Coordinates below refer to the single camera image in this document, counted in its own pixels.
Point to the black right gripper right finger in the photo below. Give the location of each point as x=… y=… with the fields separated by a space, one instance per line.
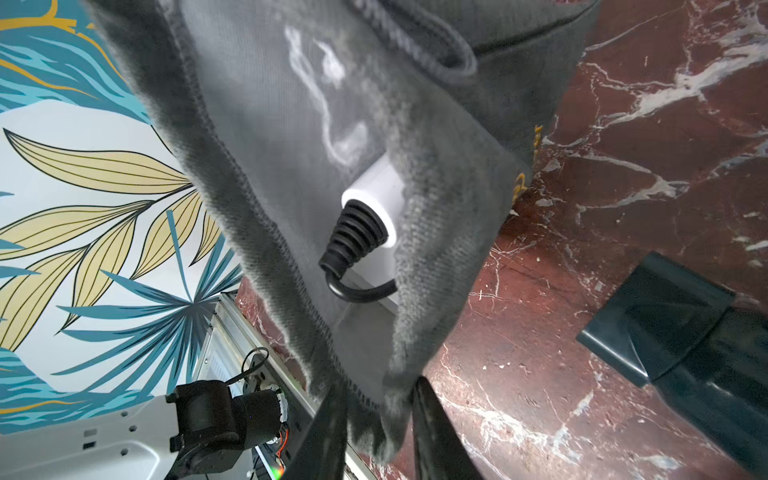
x=438 y=451

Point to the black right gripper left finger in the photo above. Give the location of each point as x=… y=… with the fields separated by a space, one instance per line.
x=322 y=453

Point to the white hair dryer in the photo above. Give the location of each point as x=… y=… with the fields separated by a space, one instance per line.
x=380 y=188

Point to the grey fabric drawstring pouch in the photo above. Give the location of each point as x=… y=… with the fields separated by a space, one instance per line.
x=274 y=108

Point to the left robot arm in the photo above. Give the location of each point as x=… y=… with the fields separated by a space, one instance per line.
x=200 y=431

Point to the dark green hair dryer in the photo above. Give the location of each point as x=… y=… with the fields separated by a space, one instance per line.
x=671 y=328

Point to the black hair dryer bag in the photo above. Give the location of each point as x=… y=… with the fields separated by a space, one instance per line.
x=524 y=178

